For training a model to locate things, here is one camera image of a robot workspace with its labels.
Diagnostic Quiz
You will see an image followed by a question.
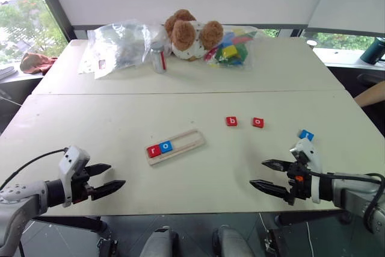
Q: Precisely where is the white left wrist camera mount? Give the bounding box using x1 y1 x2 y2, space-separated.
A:
58 146 91 208

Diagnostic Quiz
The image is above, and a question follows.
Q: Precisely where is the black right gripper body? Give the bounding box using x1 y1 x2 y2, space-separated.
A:
285 152 314 207

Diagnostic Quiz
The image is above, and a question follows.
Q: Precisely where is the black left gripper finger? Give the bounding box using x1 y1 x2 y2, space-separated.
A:
85 163 112 177
90 180 126 202

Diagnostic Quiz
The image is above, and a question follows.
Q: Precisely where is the blue letter tile o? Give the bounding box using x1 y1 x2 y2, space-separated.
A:
158 140 175 154

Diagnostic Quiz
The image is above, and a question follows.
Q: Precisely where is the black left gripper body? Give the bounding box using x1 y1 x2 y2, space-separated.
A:
70 166 97 205

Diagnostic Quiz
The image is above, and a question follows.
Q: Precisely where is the white stack on sill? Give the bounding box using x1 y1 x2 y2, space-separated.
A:
0 65 19 81

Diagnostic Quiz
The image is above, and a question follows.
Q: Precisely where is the brown crumpled cloth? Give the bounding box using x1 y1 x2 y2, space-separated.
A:
19 52 58 75

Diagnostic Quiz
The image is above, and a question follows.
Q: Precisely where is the dark green drinking bottle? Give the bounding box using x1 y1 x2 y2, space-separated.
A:
360 37 385 66

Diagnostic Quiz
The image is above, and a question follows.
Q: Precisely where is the clear plastic bag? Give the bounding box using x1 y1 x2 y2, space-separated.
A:
78 19 168 80

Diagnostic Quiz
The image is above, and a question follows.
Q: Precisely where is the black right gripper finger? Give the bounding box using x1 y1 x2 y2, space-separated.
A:
261 159 294 174
249 179 292 202

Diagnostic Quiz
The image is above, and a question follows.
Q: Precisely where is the red letter tile r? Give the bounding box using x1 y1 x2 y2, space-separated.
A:
146 145 162 158

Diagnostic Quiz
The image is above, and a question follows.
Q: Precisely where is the wooden letter tray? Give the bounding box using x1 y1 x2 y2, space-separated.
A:
145 129 208 167

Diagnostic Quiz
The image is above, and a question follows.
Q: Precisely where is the grey rounded robot leg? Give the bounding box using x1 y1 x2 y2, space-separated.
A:
139 226 182 257
211 224 255 257

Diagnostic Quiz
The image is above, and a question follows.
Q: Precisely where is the black window frame pillar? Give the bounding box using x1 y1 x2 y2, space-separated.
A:
28 0 76 42

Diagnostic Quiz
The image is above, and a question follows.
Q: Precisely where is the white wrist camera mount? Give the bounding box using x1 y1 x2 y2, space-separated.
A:
58 146 91 208
289 138 324 205

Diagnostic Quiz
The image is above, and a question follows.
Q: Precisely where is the brown and white teddy bear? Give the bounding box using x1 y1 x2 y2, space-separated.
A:
164 8 224 61

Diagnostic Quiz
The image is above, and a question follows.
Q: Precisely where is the glass jar with red label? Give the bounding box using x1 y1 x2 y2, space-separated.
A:
149 40 168 75

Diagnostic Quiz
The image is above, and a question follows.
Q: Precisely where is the bag of colourful building blocks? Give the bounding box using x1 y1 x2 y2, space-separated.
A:
203 25 260 73

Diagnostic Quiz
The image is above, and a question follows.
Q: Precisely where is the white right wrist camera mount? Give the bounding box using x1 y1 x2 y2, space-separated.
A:
289 138 324 205

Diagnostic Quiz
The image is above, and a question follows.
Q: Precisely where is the black table frame bar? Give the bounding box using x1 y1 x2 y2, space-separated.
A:
29 215 109 231

